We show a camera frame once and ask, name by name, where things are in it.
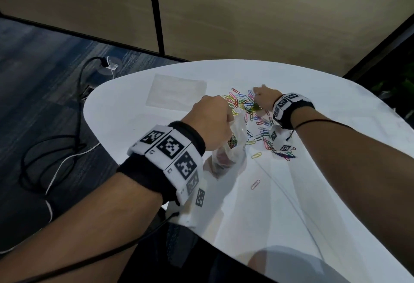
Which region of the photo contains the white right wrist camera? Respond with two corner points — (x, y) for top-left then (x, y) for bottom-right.
(268, 125), (297, 157)

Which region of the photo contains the left marker wristband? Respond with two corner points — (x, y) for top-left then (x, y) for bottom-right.
(116, 121), (207, 207)

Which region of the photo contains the clear plastic bag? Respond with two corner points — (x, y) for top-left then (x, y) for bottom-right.
(210, 114), (248, 180)
(145, 74), (207, 112)

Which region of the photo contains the metal floor outlet box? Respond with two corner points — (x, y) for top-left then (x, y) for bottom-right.
(77, 85), (95, 103)

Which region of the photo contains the black floor cable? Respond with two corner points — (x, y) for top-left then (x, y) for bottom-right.
(19, 56), (109, 193)

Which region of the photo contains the black left camera cable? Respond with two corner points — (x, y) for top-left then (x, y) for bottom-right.
(16, 211), (180, 283)

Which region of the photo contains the right marker wristband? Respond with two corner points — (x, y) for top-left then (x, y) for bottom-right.
(272, 93), (316, 131)

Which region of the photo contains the person's left hand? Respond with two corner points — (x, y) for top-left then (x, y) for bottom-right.
(181, 95), (234, 152)

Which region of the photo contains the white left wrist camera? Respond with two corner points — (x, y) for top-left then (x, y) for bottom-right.
(165, 171), (207, 230)

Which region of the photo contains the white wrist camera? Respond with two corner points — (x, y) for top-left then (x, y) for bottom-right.
(268, 125), (297, 157)
(165, 171), (207, 230)

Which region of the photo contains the pile of coloured paper clips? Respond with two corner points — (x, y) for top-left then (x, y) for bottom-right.
(223, 88), (298, 191)

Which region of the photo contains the person's right forearm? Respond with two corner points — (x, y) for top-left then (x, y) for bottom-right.
(289, 108), (414, 270)

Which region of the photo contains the green leafy plant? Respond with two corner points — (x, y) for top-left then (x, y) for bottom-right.
(370, 65), (414, 122)

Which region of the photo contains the white floor cable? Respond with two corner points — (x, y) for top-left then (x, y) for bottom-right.
(0, 142), (101, 254)

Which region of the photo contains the black right camera cable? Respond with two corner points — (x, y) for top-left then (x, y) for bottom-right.
(286, 119), (353, 141)

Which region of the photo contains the floor power socket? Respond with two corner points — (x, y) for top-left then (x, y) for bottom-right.
(97, 56), (123, 74)

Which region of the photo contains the marker wristband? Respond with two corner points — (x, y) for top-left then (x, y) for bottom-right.
(272, 93), (316, 131)
(116, 121), (207, 207)

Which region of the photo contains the person's right hand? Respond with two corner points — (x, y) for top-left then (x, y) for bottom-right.
(253, 84), (284, 113)

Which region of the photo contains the black camera cable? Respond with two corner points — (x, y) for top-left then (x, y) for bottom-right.
(286, 119), (353, 141)
(16, 211), (180, 283)

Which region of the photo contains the person's left forearm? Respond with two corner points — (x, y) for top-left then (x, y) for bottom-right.
(0, 172), (164, 283)

